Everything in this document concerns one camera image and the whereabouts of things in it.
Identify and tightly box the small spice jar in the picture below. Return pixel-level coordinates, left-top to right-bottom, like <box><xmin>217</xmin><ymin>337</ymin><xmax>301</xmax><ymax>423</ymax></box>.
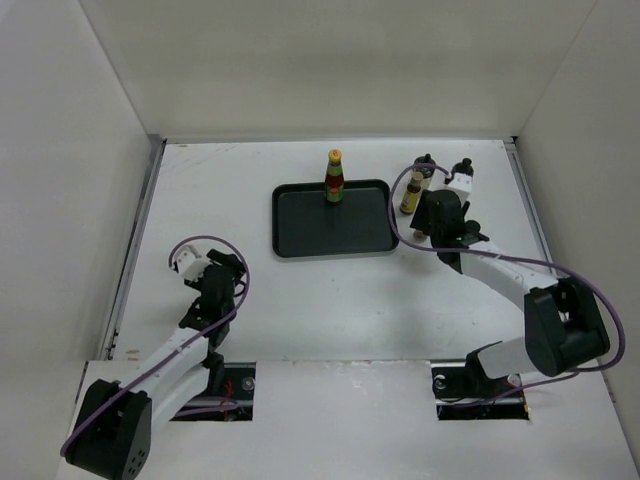
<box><xmin>413</xmin><ymin>229</ymin><xmax>427</xmax><ymax>240</ymax></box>

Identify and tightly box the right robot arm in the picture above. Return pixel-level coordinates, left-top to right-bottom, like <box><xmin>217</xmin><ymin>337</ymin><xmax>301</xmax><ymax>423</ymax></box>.
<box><xmin>411</xmin><ymin>190</ymin><xmax>610</xmax><ymax>396</ymax></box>

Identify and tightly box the black plastic tray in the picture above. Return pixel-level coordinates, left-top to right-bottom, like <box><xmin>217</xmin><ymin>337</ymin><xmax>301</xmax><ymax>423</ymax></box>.
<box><xmin>271</xmin><ymin>179</ymin><xmax>398</xmax><ymax>259</ymax></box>

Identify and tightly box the left yellow-label brown bottle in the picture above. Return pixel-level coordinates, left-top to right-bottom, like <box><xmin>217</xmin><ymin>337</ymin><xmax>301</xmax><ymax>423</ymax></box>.
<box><xmin>399</xmin><ymin>171</ymin><xmax>424</xmax><ymax>215</ymax></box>

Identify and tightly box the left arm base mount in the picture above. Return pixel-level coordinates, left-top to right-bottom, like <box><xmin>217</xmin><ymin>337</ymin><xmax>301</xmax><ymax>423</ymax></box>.
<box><xmin>173</xmin><ymin>353</ymin><xmax>257</xmax><ymax>422</ymax></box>

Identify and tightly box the left black-cap grinder bottle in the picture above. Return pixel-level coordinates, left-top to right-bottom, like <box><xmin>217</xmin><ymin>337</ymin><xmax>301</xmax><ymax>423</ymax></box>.
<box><xmin>413</xmin><ymin>153</ymin><xmax>436</xmax><ymax>189</ymax></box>

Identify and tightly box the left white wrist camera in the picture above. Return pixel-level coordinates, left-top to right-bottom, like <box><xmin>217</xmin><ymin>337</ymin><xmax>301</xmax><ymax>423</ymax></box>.
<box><xmin>170</xmin><ymin>244</ymin><xmax>210</xmax><ymax>282</ymax></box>

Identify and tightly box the black-cap grinder bottle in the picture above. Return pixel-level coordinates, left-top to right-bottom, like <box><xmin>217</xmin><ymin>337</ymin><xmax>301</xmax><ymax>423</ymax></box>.
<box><xmin>413</xmin><ymin>153</ymin><xmax>436</xmax><ymax>189</ymax></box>
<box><xmin>451</xmin><ymin>158</ymin><xmax>474</xmax><ymax>177</ymax></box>

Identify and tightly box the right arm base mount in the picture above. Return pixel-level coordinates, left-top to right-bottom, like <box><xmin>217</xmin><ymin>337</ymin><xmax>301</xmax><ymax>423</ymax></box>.
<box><xmin>431</xmin><ymin>361</ymin><xmax>529</xmax><ymax>421</ymax></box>

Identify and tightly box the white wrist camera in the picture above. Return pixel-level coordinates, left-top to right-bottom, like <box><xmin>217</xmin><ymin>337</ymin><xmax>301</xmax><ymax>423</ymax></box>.
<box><xmin>445</xmin><ymin>172</ymin><xmax>473</xmax><ymax>204</ymax></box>
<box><xmin>170</xmin><ymin>244</ymin><xmax>210</xmax><ymax>282</ymax></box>

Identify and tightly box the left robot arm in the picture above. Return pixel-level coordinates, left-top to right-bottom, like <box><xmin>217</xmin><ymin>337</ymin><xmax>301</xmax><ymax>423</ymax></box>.
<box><xmin>60</xmin><ymin>238</ymin><xmax>250</xmax><ymax>479</ymax></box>

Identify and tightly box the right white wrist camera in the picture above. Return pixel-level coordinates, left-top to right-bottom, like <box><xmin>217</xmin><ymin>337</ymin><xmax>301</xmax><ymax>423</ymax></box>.
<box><xmin>445</xmin><ymin>172</ymin><xmax>473</xmax><ymax>204</ymax></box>

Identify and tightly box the red sauce bottle yellow cap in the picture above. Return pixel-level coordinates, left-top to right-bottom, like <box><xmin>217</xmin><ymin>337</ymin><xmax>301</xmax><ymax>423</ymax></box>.
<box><xmin>325</xmin><ymin>149</ymin><xmax>345</xmax><ymax>205</ymax></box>

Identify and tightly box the right black-cap grinder bottle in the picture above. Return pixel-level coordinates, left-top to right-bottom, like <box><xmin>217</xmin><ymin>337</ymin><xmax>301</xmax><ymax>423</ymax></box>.
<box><xmin>451</xmin><ymin>158</ymin><xmax>474</xmax><ymax>177</ymax></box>

